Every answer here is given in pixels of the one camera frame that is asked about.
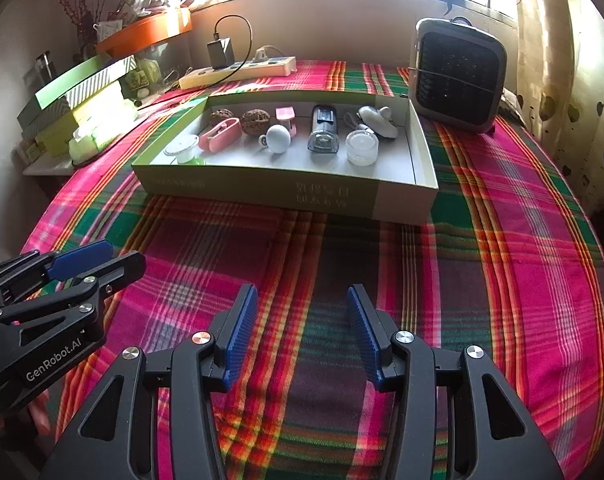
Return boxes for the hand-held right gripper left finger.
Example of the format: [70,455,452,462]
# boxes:
[39,283,259,480]

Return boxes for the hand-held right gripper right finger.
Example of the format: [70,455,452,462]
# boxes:
[346,284,565,480]

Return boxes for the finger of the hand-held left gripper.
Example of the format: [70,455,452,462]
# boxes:
[0,250,147,327]
[0,239,114,307]

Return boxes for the green white cardboard box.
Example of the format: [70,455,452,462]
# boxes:
[130,91,439,226]

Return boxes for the white disc with green base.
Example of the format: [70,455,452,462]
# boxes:
[163,134,206,166]

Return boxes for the long pink plastic clip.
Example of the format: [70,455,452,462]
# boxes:
[198,117,243,152]

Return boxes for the white round jar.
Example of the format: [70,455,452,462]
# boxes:
[345,129,380,166]

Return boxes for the white mushroom-shaped knob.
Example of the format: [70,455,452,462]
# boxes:
[258,125,293,155]

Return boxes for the white grey plastic gadget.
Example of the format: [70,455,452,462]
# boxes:
[357,105,399,138]

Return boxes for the small pink plastic holder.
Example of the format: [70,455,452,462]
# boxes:
[274,106,297,136]

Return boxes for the green tissue pack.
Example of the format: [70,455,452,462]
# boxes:
[69,105,137,165]

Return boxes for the plaid tablecloth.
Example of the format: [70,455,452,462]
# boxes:
[20,59,604,480]

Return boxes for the yellow-green box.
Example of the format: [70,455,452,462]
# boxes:
[19,82,127,158]

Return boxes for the glass jar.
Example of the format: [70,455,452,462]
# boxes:
[24,51,57,92]

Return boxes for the small green box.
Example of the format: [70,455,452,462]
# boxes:
[126,57,163,98]

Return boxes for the black bike light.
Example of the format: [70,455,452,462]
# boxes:
[307,104,340,153]

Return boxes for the orange tray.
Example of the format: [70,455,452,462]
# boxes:
[96,7,193,59]

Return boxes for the dried flower branches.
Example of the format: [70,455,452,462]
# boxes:
[46,0,115,46]

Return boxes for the black charger adapter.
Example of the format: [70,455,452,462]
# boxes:
[208,37,235,70]

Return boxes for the cream power strip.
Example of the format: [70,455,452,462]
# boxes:
[178,55,297,91]

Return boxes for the pile of clutter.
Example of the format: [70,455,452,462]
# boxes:
[99,0,190,36]

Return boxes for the grey portable heater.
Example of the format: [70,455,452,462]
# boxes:
[412,16,508,135]

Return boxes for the grey pouch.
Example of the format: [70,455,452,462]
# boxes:
[499,87,528,121]

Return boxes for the cream heart-print curtain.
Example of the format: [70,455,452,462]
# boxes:
[512,0,604,221]

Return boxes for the black charger cable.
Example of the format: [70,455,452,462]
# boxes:
[214,15,255,83]

